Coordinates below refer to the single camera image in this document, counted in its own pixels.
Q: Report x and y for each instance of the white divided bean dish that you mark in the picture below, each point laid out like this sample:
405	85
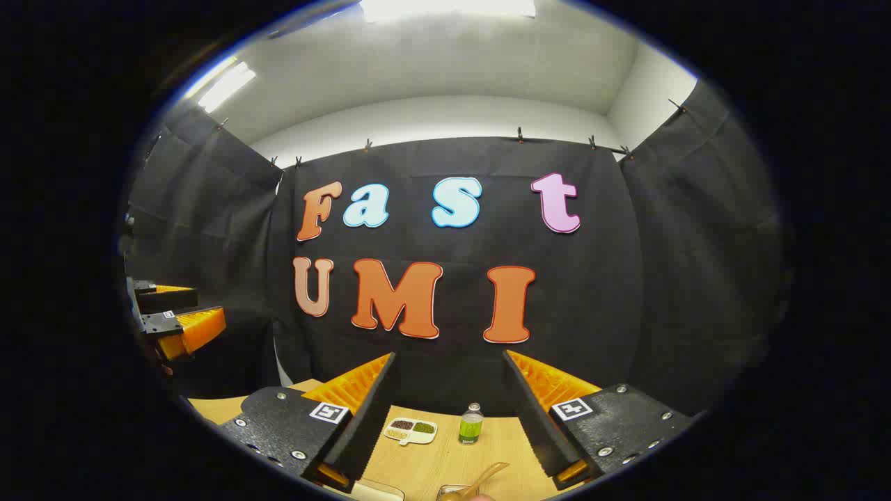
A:
418	435

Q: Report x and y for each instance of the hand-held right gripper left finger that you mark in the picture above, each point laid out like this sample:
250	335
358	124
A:
365	428

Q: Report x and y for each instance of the green label plastic bottle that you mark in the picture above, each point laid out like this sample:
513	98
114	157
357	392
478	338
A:
470	426

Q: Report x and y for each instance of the black backdrop cloth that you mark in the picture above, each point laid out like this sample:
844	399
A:
626	292

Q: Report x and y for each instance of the wooden spoon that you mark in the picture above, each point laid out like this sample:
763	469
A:
487	474

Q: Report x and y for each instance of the long ceiling light panel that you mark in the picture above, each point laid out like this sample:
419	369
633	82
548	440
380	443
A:
445	8

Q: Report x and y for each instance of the small ceiling light panel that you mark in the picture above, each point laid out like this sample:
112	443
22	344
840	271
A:
226	87

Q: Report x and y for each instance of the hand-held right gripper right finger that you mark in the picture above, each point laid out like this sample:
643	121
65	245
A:
536	424

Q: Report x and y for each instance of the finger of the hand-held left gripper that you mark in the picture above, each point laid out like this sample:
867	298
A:
167	300
191	332

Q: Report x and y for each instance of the row of cloth clips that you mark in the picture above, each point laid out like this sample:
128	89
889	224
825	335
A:
519	136

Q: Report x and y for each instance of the white rice container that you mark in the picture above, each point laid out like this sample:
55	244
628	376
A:
379	491

